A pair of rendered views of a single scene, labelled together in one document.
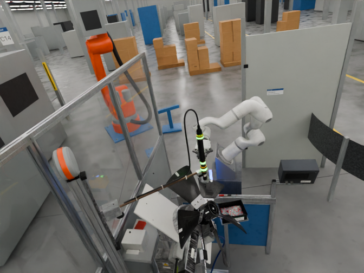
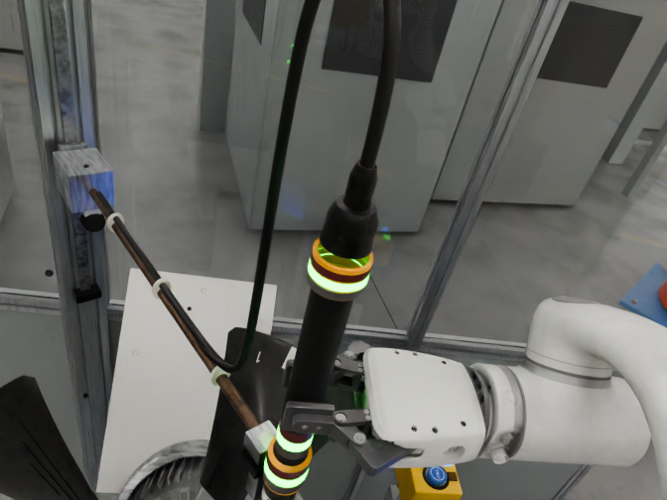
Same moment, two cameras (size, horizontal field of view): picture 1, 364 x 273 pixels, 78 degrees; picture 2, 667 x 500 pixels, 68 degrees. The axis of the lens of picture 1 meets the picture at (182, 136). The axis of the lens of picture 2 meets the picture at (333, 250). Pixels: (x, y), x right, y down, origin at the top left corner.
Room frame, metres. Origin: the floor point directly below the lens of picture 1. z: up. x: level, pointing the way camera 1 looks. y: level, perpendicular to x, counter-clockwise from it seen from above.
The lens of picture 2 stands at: (1.02, -0.36, 1.95)
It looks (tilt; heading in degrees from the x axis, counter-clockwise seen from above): 34 degrees down; 64
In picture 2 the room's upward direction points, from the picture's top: 14 degrees clockwise
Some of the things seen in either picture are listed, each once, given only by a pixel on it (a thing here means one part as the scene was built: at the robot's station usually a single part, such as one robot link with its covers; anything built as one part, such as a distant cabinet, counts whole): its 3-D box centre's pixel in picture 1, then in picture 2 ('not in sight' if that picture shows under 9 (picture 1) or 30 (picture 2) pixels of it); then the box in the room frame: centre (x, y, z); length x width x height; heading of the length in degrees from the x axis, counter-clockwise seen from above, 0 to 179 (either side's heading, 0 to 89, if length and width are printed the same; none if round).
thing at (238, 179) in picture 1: (227, 202); not in sight; (1.74, -0.38, 0.47); 0.30 x 0.30 x 0.93; 73
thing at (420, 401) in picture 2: (203, 145); (422, 404); (1.26, -0.13, 1.60); 0.11 x 0.10 x 0.07; 166
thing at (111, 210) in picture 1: (110, 210); (82, 178); (0.93, 0.48, 1.49); 0.10 x 0.07 x 0.08; 111
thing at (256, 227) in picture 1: (225, 223); not in sight; (1.48, -0.29, 0.45); 0.82 x 0.01 x 0.66; 76
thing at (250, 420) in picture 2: (161, 188); (159, 289); (1.05, 0.18, 1.49); 0.54 x 0.01 x 0.01; 110
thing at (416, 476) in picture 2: not in sight; (423, 469); (1.58, 0.09, 1.02); 0.16 x 0.10 x 0.11; 76
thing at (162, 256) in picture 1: (168, 262); not in sight; (1.02, 0.27, 0.73); 0.15 x 0.09 x 0.22; 76
